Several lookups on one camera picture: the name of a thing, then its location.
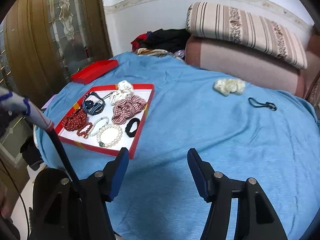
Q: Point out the left arm in white sleeve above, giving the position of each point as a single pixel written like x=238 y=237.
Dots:
x=35 y=115

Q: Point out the brown striped sofa cover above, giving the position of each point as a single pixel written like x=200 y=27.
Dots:
x=316 y=90

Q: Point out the blue blanket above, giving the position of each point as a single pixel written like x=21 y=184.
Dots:
x=200 y=125

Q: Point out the blue patterned oval charm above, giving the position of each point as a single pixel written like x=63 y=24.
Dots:
x=88 y=104

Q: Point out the cream dotted scrunchie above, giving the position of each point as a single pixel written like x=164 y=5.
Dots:
x=230 y=86

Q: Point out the blue striped hair band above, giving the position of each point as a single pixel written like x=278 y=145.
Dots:
x=96 y=110

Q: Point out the white floral scrunchie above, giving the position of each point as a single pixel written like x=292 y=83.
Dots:
x=123 y=90

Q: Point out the pink cushion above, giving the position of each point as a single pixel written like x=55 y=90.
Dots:
x=237 y=62

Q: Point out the red polka dot scrunchie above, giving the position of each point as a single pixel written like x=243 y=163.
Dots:
x=125 y=110

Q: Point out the red box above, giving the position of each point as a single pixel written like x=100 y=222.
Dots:
x=142 y=92

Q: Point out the purple glittery cloth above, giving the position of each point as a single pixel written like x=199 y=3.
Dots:
x=180 y=54

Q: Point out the striped pillow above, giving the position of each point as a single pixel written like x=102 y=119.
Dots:
x=237 y=22

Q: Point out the beige patterned cloth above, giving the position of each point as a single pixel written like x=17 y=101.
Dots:
x=152 y=52

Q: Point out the red box lid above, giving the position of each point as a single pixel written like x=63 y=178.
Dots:
x=95 y=71

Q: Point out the black hairpin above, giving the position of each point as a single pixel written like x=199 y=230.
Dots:
x=108 y=95

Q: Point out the dark clothes pile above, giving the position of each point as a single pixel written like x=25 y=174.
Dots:
x=170 y=40

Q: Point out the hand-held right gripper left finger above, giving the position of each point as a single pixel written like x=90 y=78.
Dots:
x=120 y=170

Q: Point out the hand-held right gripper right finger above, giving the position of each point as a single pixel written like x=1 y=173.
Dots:
x=197 y=170

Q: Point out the wooden glass panel door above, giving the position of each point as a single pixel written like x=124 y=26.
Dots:
x=30 y=42

